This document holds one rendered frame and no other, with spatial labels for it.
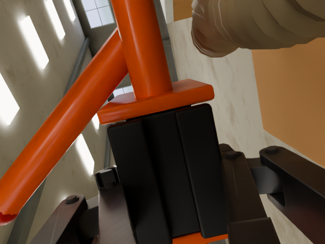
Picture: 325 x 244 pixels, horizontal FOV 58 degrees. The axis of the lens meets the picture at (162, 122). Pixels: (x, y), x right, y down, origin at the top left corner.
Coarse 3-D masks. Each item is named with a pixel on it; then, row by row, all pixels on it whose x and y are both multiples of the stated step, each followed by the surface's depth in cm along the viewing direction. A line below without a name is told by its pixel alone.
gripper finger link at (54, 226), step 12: (60, 204) 14; (72, 204) 14; (84, 204) 14; (60, 216) 13; (72, 216) 12; (48, 228) 12; (60, 228) 12; (72, 228) 12; (36, 240) 11; (48, 240) 11; (60, 240) 11; (72, 240) 12; (96, 240) 14
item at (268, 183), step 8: (224, 144) 18; (224, 152) 17; (248, 160) 15; (256, 160) 14; (256, 168) 14; (264, 168) 14; (256, 176) 14; (264, 176) 14; (272, 176) 14; (256, 184) 14; (264, 184) 14; (272, 184) 14; (280, 184) 14; (264, 192) 14; (272, 192) 14; (280, 192) 14
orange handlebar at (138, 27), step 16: (112, 0) 15; (128, 0) 14; (144, 0) 15; (128, 16) 15; (144, 16) 15; (128, 32) 15; (144, 32) 15; (160, 32) 16; (128, 48) 15; (144, 48) 15; (160, 48) 15; (128, 64) 16; (144, 64) 15; (160, 64) 15; (144, 80) 15; (160, 80) 15; (144, 96) 15
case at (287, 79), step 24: (288, 48) 27; (312, 48) 23; (264, 72) 34; (288, 72) 28; (312, 72) 24; (264, 96) 36; (288, 96) 29; (312, 96) 24; (264, 120) 38; (288, 120) 30; (312, 120) 25; (288, 144) 32; (312, 144) 26
